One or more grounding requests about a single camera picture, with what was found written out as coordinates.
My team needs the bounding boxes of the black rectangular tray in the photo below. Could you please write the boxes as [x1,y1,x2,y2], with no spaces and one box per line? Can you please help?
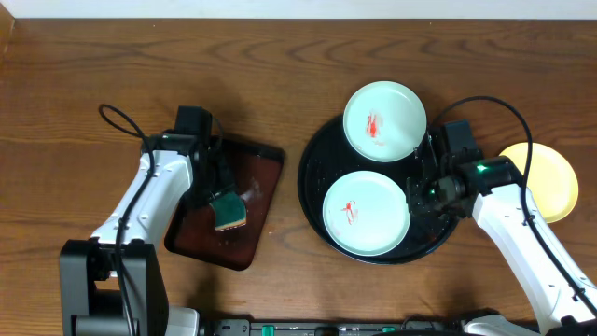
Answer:
[164,136,285,271]

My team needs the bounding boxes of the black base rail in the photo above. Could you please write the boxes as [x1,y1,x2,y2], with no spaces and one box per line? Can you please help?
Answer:
[167,307,467,336]

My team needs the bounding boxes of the black round tray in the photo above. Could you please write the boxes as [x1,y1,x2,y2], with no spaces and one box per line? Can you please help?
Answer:
[298,116,459,265]

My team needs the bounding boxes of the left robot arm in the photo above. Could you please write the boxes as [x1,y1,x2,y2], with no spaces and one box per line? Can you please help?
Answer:
[59,133,231,335]

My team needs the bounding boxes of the green sponge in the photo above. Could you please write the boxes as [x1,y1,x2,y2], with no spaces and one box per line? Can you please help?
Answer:
[210,192,246,231]

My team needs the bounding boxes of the yellow plate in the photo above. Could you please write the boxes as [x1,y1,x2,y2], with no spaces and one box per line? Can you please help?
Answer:
[527,143,579,224]

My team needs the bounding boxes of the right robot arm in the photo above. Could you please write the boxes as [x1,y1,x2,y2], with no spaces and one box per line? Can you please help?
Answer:
[407,133,596,335]

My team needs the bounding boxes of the pale green plate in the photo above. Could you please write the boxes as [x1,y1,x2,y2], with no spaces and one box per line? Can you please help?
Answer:
[342,81,427,162]
[322,171,410,257]

